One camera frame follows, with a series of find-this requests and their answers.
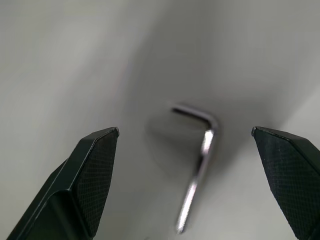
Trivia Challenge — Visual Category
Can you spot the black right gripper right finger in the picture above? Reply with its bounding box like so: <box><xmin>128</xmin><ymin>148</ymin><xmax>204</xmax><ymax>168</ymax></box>
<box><xmin>251</xmin><ymin>126</ymin><xmax>320</xmax><ymax>240</ymax></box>

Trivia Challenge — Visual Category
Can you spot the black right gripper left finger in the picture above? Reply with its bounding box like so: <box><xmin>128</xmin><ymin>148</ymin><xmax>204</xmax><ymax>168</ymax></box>
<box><xmin>5</xmin><ymin>126</ymin><xmax>120</xmax><ymax>240</ymax></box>

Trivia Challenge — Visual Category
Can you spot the silver L-shaped hex key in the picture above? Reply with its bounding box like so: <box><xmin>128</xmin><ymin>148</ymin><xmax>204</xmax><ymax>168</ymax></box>
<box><xmin>170</xmin><ymin>102</ymin><xmax>221</xmax><ymax>235</ymax></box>

